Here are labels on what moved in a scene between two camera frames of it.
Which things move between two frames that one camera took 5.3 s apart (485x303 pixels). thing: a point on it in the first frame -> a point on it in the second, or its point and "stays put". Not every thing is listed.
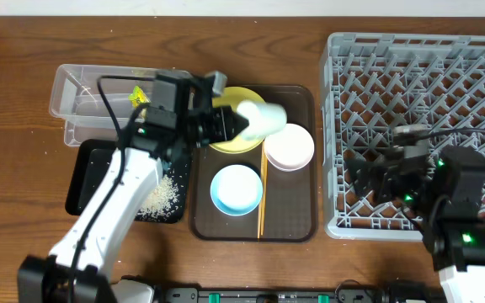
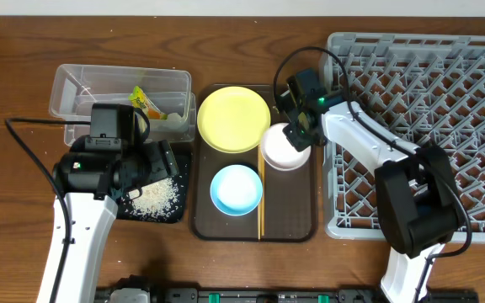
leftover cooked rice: [160, 201] stays put
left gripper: [225, 117] -> [164, 162]
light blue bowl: [237, 190] stays put
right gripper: [387, 172] -> [298, 142]
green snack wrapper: [138, 97] stays put
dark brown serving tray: [288, 209] stays put
